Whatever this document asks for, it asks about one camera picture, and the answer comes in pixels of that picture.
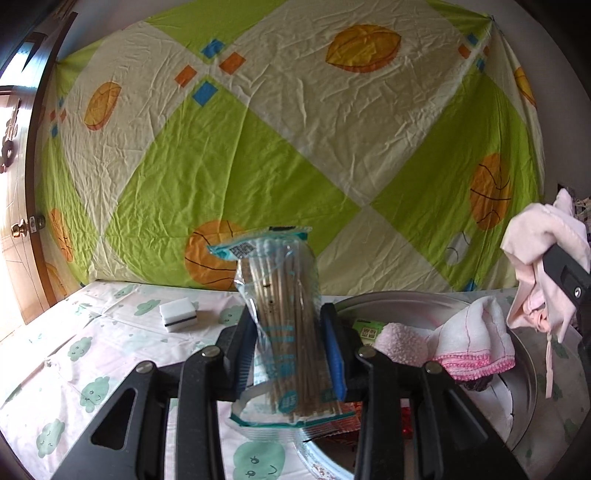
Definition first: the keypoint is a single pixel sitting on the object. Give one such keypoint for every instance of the ball print bedsheet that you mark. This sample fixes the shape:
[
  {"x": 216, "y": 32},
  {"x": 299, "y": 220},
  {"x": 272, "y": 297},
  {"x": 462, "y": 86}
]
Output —
[{"x": 300, "y": 138}]

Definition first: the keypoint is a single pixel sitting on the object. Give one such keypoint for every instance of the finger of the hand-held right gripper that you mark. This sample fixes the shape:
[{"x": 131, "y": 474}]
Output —
[
  {"x": 585, "y": 341},
  {"x": 565, "y": 272}
]

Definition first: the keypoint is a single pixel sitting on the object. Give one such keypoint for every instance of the white paper tin lining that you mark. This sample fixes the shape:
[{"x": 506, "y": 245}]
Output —
[{"x": 503, "y": 406}]

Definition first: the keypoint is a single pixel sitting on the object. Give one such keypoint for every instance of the large metal basin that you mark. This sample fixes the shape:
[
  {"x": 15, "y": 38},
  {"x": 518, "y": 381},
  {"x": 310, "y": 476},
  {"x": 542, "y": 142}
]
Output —
[{"x": 526, "y": 406}]

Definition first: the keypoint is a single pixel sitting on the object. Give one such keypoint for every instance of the wooden door ornament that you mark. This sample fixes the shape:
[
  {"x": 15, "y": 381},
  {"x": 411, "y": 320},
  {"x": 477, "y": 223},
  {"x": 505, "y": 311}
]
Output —
[{"x": 8, "y": 138}]

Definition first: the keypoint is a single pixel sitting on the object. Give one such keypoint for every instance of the white sponge with black stripe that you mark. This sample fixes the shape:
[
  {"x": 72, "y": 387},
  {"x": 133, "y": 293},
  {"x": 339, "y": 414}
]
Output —
[{"x": 178, "y": 311}]

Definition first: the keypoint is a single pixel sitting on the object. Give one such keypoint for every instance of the green snack packet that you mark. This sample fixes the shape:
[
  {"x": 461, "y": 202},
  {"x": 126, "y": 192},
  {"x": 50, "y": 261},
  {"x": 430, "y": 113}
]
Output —
[{"x": 367, "y": 331}]

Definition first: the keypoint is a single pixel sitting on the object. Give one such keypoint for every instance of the pink and white towel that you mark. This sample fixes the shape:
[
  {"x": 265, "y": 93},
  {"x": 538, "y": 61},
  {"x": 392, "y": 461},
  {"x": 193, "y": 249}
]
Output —
[{"x": 466, "y": 337}]

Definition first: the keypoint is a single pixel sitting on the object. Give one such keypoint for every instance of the bag of bamboo skewers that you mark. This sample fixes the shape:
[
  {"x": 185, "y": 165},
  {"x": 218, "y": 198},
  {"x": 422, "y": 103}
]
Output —
[{"x": 281, "y": 300}]

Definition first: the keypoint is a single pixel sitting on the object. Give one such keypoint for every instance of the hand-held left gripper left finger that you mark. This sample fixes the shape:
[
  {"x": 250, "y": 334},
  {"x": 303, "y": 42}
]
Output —
[{"x": 244, "y": 350}]

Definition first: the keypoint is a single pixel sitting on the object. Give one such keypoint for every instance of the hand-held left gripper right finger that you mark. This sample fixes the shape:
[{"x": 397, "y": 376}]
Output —
[{"x": 333, "y": 350}]

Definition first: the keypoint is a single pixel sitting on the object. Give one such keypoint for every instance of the cloud print tablecloth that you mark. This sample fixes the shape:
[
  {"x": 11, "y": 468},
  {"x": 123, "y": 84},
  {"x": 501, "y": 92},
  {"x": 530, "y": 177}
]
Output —
[{"x": 106, "y": 332}]

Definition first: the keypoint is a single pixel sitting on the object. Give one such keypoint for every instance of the brass door knob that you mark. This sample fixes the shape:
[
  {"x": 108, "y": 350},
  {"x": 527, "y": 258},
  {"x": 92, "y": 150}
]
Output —
[{"x": 21, "y": 227}]

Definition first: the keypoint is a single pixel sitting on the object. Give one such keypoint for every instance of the wooden door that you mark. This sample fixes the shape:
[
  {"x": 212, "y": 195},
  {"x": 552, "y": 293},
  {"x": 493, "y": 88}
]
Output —
[{"x": 18, "y": 258}]

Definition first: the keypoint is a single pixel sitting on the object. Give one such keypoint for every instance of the pink cloth pouch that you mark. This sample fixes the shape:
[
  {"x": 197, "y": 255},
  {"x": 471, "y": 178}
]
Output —
[{"x": 531, "y": 240}]

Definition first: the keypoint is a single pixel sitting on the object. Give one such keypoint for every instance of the red foil packet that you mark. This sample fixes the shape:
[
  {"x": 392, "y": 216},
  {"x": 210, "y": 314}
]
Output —
[{"x": 407, "y": 420}]

